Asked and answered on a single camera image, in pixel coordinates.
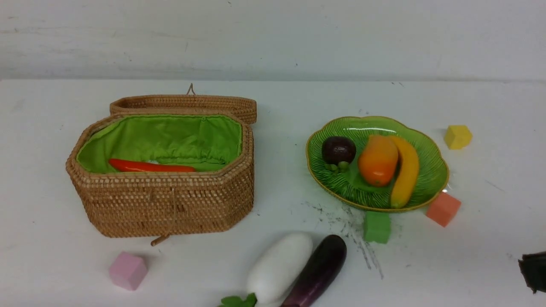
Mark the woven rattan basket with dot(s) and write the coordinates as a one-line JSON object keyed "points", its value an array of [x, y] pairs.
{"points": [[159, 204]]}

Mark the white radish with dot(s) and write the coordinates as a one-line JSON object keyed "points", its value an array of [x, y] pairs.
{"points": [[270, 278]]}

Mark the dark purple mangosteen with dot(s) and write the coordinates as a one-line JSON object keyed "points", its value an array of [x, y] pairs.
{"points": [[338, 153]]}

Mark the green foam cube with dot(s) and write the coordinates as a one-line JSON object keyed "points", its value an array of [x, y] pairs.
{"points": [[376, 227]]}

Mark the pink foam cube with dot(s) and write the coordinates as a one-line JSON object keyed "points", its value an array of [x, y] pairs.
{"points": [[128, 271]]}

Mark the purple eggplant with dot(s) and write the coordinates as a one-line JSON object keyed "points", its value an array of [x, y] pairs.
{"points": [[320, 271]]}

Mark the yellow foam cube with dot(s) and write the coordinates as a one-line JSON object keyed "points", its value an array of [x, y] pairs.
{"points": [[457, 137]]}

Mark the green leaf-shaped glass plate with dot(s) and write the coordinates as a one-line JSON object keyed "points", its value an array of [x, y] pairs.
{"points": [[347, 184]]}

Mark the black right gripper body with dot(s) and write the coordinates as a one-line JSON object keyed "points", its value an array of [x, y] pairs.
{"points": [[533, 268]]}

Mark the red chili pepper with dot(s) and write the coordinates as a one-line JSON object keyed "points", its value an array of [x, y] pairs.
{"points": [[136, 166]]}

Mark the woven rattan basket lid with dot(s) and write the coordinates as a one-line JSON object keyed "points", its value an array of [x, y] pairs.
{"points": [[243, 108]]}

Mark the orange mango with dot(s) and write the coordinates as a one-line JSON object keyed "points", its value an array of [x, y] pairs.
{"points": [[378, 161]]}

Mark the orange foam cube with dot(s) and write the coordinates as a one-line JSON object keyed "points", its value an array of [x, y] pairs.
{"points": [[443, 209]]}

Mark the yellow banana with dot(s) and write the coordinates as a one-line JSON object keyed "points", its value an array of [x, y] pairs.
{"points": [[408, 172]]}

